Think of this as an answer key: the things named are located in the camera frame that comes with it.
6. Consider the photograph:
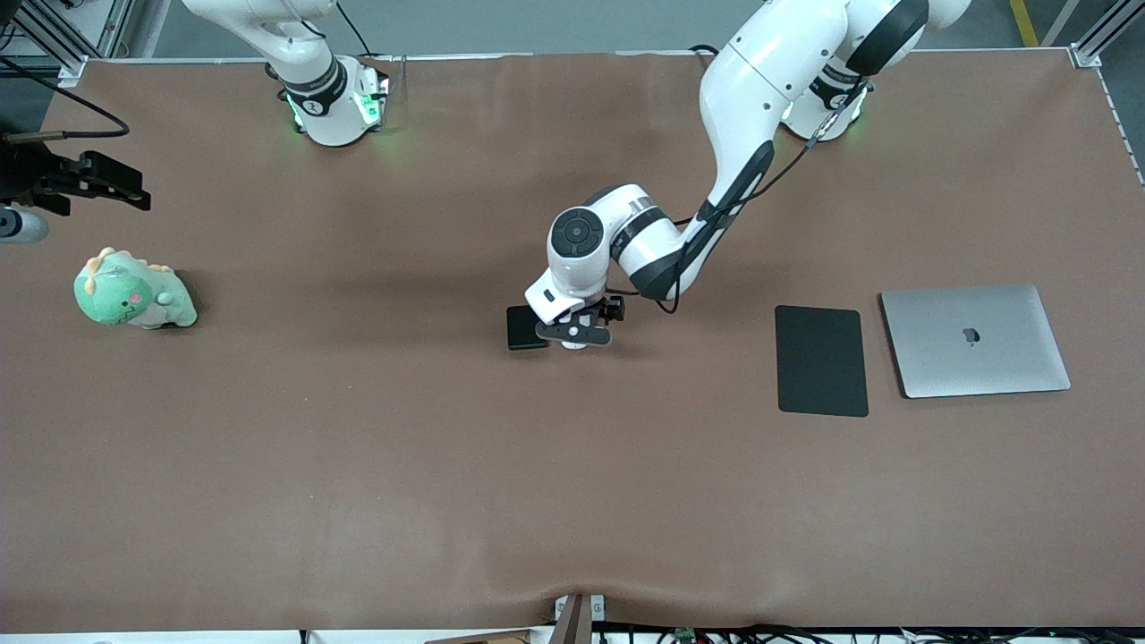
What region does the black right base cable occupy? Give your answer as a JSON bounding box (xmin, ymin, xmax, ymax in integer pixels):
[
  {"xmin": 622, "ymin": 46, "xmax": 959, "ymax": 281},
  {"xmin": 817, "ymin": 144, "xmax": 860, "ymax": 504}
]
[{"xmin": 335, "ymin": 0, "xmax": 375, "ymax": 56}]

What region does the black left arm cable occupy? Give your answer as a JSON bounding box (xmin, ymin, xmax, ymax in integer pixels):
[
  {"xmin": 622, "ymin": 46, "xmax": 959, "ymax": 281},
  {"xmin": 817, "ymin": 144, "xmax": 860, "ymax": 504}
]
[{"xmin": 657, "ymin": 76, "xmax": 873, "ymax": 314}]

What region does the black mouse pad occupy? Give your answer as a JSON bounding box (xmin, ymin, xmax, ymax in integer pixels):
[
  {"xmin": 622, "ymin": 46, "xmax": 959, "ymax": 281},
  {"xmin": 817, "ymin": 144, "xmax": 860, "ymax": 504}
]
[{"xmin": 775, "ymin": 305, "xmax": 869, "ymax": 419}]

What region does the silver closed laptop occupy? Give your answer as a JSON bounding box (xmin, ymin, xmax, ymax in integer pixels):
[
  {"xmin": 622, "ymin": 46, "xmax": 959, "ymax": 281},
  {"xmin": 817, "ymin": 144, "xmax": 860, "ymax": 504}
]
[{"xmin": 880, "ymin": 284, "xmax": 1072, "ymax": 400}]

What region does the small black square box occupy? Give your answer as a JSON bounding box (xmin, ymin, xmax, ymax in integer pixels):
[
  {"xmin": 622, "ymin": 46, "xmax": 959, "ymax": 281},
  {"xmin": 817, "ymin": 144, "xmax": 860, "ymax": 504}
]
[{"xmin": 506, "ymin": 305, "xmax": 549, "ymax": 352}]

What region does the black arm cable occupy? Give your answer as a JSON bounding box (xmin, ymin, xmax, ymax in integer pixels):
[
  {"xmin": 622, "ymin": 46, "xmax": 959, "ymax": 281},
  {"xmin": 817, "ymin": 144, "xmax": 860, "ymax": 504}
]
[
  {"xmin": 657, "ymin": 76, "xmax": 873, "ymax": 314},
  {"xmin": 0, "ymin": 58, "xmax": 131, "ymax": 142}
]

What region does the green dinosaur plush toy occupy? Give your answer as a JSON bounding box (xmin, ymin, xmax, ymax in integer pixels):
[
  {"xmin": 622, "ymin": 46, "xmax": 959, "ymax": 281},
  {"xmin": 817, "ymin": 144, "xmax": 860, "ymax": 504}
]
[{"xmin": 73, "ymin": 247, "xmax": 199, "ymax": 330}]

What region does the metal table edge bracket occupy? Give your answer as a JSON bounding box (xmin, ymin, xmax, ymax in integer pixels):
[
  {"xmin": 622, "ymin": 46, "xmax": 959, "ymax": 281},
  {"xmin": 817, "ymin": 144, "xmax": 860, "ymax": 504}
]
[{"xmin": 553, "ymin": 593, "xmax": 607, "ymax": 644}]

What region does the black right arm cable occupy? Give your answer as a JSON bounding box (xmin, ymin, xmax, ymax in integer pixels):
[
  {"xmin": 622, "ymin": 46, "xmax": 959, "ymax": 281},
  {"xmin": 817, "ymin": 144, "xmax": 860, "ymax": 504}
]
[{"xmin": 0, "ymin": 58, "xmax": 131, "ymax": 142}]

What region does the aluminium frame post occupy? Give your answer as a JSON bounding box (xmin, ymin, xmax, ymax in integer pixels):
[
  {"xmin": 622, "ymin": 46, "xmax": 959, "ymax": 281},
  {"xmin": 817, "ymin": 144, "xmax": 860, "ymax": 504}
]
[
  {"xmin": 0, "ymin": 0, "xmax": 135, "ymax": 77},
  {"xmin": 1069, "ymin": 0, "xmax": 1145, "ymax": 68}
]

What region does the brown table cover mat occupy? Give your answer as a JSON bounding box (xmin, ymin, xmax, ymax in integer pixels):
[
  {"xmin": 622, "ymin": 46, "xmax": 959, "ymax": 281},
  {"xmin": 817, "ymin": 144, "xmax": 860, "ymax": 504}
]
[{"xmin": 0, "ymin": 49, "xmax": 1145, "ymax": 631}]

